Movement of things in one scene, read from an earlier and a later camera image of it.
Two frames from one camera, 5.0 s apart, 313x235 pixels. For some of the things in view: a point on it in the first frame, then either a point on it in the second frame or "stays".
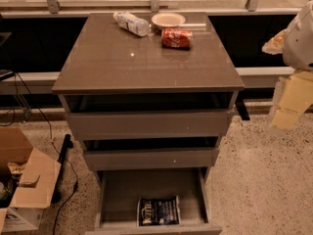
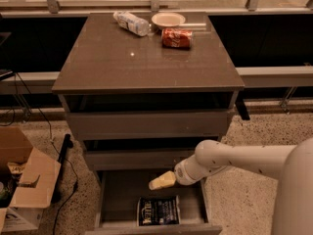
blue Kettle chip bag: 161,211 stays
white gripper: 299,46 to 181,173
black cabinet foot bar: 241,106 stays
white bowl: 168,20 stays
